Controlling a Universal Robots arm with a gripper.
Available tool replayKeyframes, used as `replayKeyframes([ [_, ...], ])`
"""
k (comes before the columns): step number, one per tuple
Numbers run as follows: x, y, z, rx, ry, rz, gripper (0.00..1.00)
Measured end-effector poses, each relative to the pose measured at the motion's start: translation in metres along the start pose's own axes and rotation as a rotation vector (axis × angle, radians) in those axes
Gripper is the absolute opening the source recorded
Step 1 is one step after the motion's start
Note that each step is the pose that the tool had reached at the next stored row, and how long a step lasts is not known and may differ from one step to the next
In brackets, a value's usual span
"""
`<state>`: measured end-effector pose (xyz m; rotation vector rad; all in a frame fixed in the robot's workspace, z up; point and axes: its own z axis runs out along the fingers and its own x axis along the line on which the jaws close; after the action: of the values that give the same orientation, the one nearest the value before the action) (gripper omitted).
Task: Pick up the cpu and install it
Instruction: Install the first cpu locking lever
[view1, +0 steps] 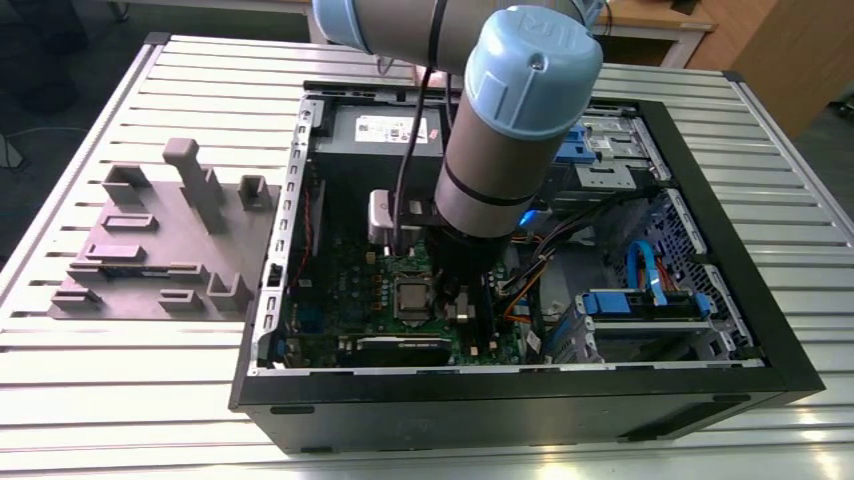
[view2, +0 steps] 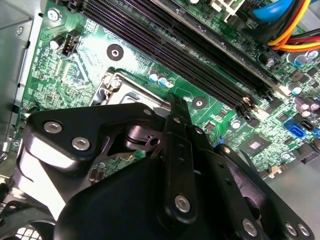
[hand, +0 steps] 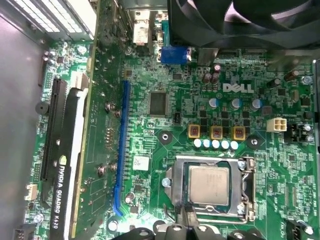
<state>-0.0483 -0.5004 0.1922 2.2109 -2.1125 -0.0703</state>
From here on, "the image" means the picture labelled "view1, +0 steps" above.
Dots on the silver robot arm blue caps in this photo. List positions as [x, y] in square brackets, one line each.
[494, 165]

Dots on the CPU socket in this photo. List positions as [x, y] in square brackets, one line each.
[397, 300]

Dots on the spare RAM stick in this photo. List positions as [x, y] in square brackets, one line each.
[136, 273]

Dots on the black open PC case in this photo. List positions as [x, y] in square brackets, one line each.
[467, 420]

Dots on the grey parts rack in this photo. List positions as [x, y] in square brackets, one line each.
[174, 260]

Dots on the silver drive cage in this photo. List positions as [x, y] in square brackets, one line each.
[614, 175]

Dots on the black graphics card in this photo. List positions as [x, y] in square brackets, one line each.
[401, 347]

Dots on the black chair wheel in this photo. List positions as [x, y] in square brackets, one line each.
[842, 107]

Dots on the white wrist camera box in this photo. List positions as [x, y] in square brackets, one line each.
[382, 215]

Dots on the green motherboard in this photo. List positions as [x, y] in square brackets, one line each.
[347, 300]

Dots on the long black RAM slot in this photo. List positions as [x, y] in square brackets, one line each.
[467, 340]

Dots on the silver disk bay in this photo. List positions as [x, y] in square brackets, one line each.
[657, 327]

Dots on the small black desk device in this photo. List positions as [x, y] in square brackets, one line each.
[684, 6]

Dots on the installed black RAM stick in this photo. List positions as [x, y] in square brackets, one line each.
[490, 320]

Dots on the hard disk in blue carrier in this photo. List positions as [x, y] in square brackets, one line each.
[674, 309]

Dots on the blue plastic drive latch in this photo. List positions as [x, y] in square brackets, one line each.
[581, 150]

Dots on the wooden cabinet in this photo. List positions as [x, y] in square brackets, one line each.
[794, 60]

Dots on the grey power supply unit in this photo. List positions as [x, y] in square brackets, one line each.
[354, 170]

